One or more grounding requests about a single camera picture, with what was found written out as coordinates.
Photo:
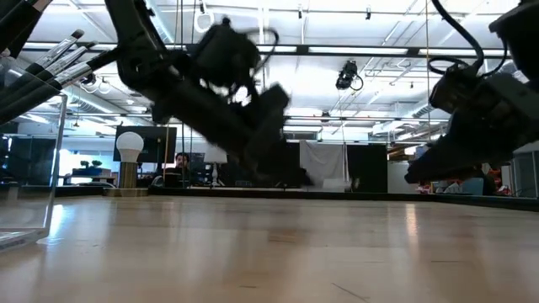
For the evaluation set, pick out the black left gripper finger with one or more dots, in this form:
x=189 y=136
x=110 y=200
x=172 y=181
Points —
x=278 y=166
x=288 y=149

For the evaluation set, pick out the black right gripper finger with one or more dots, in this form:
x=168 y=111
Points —
x=436 y=149
x=438 y=166

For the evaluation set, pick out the thick black makeup brush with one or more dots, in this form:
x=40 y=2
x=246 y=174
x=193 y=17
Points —
x=63 y=63

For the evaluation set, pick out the black-headed makeup brush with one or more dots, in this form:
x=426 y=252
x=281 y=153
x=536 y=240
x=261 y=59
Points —
x=54 y=50

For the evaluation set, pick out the brown-headed makeup brush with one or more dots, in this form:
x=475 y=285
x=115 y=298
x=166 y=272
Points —
x=17 y=21

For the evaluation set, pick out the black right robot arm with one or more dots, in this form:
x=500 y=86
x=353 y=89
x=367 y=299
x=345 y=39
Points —
x=522 y=29

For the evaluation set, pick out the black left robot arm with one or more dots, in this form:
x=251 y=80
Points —
x=135 y=46

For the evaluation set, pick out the white hanging cloth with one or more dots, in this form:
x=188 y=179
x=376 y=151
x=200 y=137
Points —
x=323 y=162

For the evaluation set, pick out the white table lamp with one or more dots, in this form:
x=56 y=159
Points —
x=215 y=162

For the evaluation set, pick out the person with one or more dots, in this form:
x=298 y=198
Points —
x=182 y=160

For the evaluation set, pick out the black standing panel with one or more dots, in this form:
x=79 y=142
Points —
x=367 y=168

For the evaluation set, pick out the white light bulb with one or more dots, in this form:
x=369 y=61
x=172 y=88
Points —
x=129 y=145

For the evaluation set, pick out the brass lamp base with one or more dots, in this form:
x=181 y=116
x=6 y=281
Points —
x=126 y=177

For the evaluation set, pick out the clear acrylic brush holder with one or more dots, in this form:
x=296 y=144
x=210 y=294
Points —
x=25 y=210

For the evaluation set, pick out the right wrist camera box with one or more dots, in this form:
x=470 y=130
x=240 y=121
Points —
x=457 y=90

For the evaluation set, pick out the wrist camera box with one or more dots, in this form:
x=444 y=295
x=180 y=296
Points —
x=223 y=52
x=457 y=90

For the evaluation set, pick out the black aluminium table frame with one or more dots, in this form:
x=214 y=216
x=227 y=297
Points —
x=337 y=194

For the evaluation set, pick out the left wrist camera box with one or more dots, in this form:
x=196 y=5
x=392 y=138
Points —
x=223 y=52

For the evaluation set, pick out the black wall screen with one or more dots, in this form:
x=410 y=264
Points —
x=156 y=143

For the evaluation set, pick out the overhead camera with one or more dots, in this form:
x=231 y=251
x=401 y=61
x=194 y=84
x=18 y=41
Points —
x=347 y=76

